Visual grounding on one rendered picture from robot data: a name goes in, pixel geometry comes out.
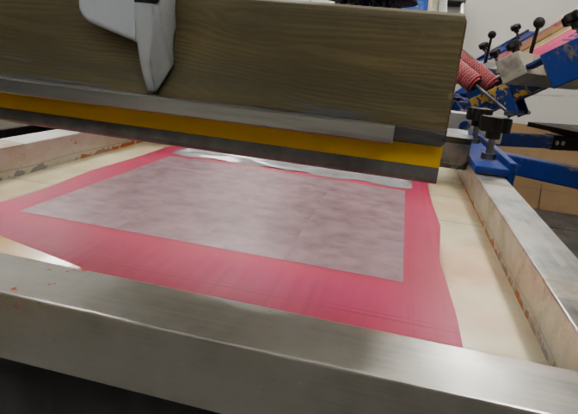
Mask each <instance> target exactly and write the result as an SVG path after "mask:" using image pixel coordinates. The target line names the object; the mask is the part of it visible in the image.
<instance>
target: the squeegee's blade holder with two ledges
mask: <svg viewBox="0 0 578 414"><path fill-rule="evenodd" d="M0 92H2V93H8V94H15V95H21V96H33V97H40V98H47V99H53V100H60V101H67V102H79V103H86V104H93V105H99V106H106V107H112V108H125V109H131V110H138V111H145V112H152V113H158V114H171V115H177V116H184V117H190V118H197V119H203V120H216V121H222V122H230V123H236V124H243V125H250V126H256V127H268V128H275V129H281V130H288V131H295V132H301V133H314V134H321V135H327V136H334V137H341V138H347V139H359V140H366V141H373V142H379V143H386V144H392V141H393V135H394V130H395V124H389V123H381V122H374V121H367V120H354V119H347V118H340V117H333V116H326V115H319V114H306V113H299V112H291V111H284V110H277V109H270V108H257V107H250V106H243V105H236V104H229V103H222V102H208V101H201V100H194V99H187V98H180V97H173V96H160V95H152V94H145V93H138V92H131V91H124V90H111V89H103V88H96V87H89V86H82V85H75V84H68V83H55V82H48V81H41V80H33V79H26V78H19V77H6V76H0Z"/></svg>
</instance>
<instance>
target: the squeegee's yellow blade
mask: <svg viewBox="0 0 578 414"><path fill-rule="evenodd" d="M0 107H1V108H12V109H19V110H25V111H32V112H38V113H44V114H55V115H62V116H69V117H75V118H81V119H87V120H99V121H106V122H112V123H118V124H124V125H131V126H137V127H148V128H155V129H162V130H168V131H174V132H180V133H191V134H199V135H205V136H211V137H217V138H223V139H235V140H241V141H248V142H254V143H261V144H267V145H278V146H284V147H291V148H298V149H304V150H310V151H321V152H328V153H334V154H341V155H347V156H353V157H360V158H371V159H377V160H384V161H391V162H397V163H403V164H414V165H420V166H427V167H434V168H439V167H440V159H441V154H442V149H443V146H441V147H437V146H430V145H417V144H411V143H404V142H397V141H392V144H386V143H379V142H373V141H366V140H359V139H347V138H341V137H334V136H327V135H321V134H314V133H301V132H295V131H288V130H281V129H275V128H268V127H256V126H250V125H243V124H236V123H230V122H222V121H216V120H203V119H197V118H190V117H184V116H177V115H171V114H158V113H152V112H145V111H138V110H131V109H125V108H112V107H106V106H99V105H93V104H86V103H79V102H67V101H60V100H53V99H47V98H40V97H33V96H21V95H15V94H8V93H2V92H0Z"/></svg>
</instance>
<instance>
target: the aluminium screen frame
mask: <svg viewBox="0 0 578 414"><path fill-rule="evenodd" d="M140 142H144V141H137V140H131V139H121V138H115V137H108V136H102V135H96V134H90V133H80V132H73V131H67V130H61V129H54V130H49V131H44V132H38V133H30V134H24V135H19V136H14V137H8V138H3V139H0V181H2V180H5V179H9V178H12V177H15V176H21V175H24V174H27V173H31V172H34V171H37V170H43V169H46V168H49V167H53V166H56V165H59V164H65V163H68V162H71V161H75V160H78V159H81V158H86V157H90V156H94V155H96V154H100V153H103V152H106V151H112V150H115V149H119V148H121V147H125V146H129V145H134V144H137V143H140ZM455 170H456V169H455ZM456 171H457V173H458V176H459V179H460V181H461V183H462V184H463V186H464V189H465V191H466V193H467V195H468V196H469V199H470V202H471V204H472V206H473V207H474V209H475V211H476V213H477V216H478V218H479V220H480V222H481V224H482V226H483V229H484V231H485V232H486V234H487V236H488V239H489V242H490V243H491V245H492V247H493V249H494V251H495V254H496V255H497V258H498V260H499V262H500V264H501V266H502V268H503V270H504V272H505V274H506V277H507V279H508V281H509V283H510V285H511V287H512V289H513V291H514V293H515V296H516V298H517V300H518V302H519V303H520V306H521V308H522V310H523V312H524V314H525V316H526V319H527V321H528V323H529V325H530V326H531V328H532V331H533V333H534V336H535V337H536V339H537V341H538V344H539V346H540V348H541V350H542V351H543V353H544V357H545V359H546V361H547V362H548V364H549V366H548V365H544V364H539V363H535V362H530V361H523V360H519V359H514V358H510V357H506V356H501V355H494V354H490V353H485V352H481V351H476V350H472V349H465V348H460V347H456V346H451V345H447V344H443V343H435V342H431V341H427V340H422V339H418V338H413V337H406V336H402V335H397V334H393V333H389V332H384V331H376V330H373V329H368V328H364V327H359V326H355V325H350V324H343V323H339V322H335V321H330V320H326V319H321V318H314V317H310V316H305V315H301V314H297V313H292V312H285V311H281V310H276V309H272V308H267V307H263V306H256V305H251V304H247V303H243V302H238V301H234V300H226V299H222V298H218V297H213V296H209V295H204V294H197V293H193V292H189V291H184V290H180V289H175V288H171V287H164V286H159V285H155V284H150V283H146V282H142V281H135V280H130V279H126V278H121V277H117V276H112V275H105V274H101V273H96V272H92V271H88V270H83V269H76V268H72V267H67V266H63V265H58V264H54V263H47V262H42V261H38V260H34V259H29V258H25V257H20V256H13V255H9V254H4V253H0V357H1V358H4V359H8V360H11V361H18V362H21V363H25V364H28V365H31V366H35V367H38V368H44V369H48V370H52V371H55V372H59V373H62V374H68V375H72V376H76V377H78V378H82V379H86V380H92V381H95V382H99V383H102V384H106V385H110V386H116V387H119V388H123V389H126V390H129V391H133V392H139V393H143V394H146V395H150V396H153V397H157V398H160V399H167V400H170V401H174V402H177V403H180V404H184V405H190V406H193V407H197V408H201V409H204V410H208V411H214V412H217V413H221V414H578V259H577V258H576V257H575V255H574V254H573V253H572V252H571V251H570V250H569V249H568V247H567V246H566V245H565V244H564V243H563V242H562V241H561V239H560V238H559V237H558V236H557V235H556V234H555V233H554V232H553V231H552V230H551V229H550V228H549V227H548V226H547V225H546V224H545V222H544V221H543V220H542V219H541V218H540V217H539V216H538V214H537V213H536V212H535V211H534V210H533V209H532V208H531V206H530V205H529V204H528V203H527V202H526V201H525V200H524V199H523V197H522V196H521V195H520V194H519V193H518V192H517V191H516V190H515V188H514V187H513V186H512V185H511V184H510V183H509V182H508V181H507V179H506V178H505V177H504V176H493V175H487V174H481V173H476V172H475V171H474V170H473V169H472V168H471V166H470V164H469V163H467V165H466V170H456Z"/></svg>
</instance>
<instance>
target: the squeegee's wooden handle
mask: <svg viewBox="0 0 578 414"><path fill-rule="evenodd" d="M175 20H176V30H175V36H174V61H175V64H174V66H173V68H172V69H171V71H170V73H169V75H168V76H167V77H166V79H165V80H164V82H163V84H162V86H161V87H160V89H159V91H158V92H152V91H147V89H146V86H145V81H144V77H143V73H142V70H141V66H140V62H139V56H138V43H137V42H135V41H133V40H130V39H127V38H126V37H123V36H121V35H119V34H116V33H114V32H111V31H109V30H106V29H105V28H101V27H99V26H96V25H95V24H93V23H90V22H88V21H87V20H86V19H85V18H84V17H83V15H82V13H81V11H80V9H79V0H0V76H6V77H19V78H26V79H33V80H41V81H48V82H55V83H68V84H75V85H82V86H89V87H96V88H103V89H111V90H124V91H131V92H138V93H145V94H152V95H160V96H173V97H180V98H187V99H194V100H201V101H208V102H222V103H229V104H236V105H243V106H250V107H257V108H270V109H277V110H284V111H291V112H299V113H306V114H319V115H326V116H333V117H340V118H347V119H354V120H367V121H374V122H381V123H389V124H395V130H394V135H393V141H397V142H404V143H411V144H417V145H430V146H437V147H441V146H443V145H444V144H445V142H446V134H447V128H448V124H449V120H450V114H451V110H452V101H453V96H454V91H455V86H456V82H457V77H458V68H459V63H460V59H461V53H462V49H463V44H464V36H465V30H466V24H467V20H466V17H465V14H463V13H452V12H440V11H429V10H418V9H395V8H384V7H372V6H361V5H350V4H338V3H317V2H306V1H294V0H175Z"/></svg>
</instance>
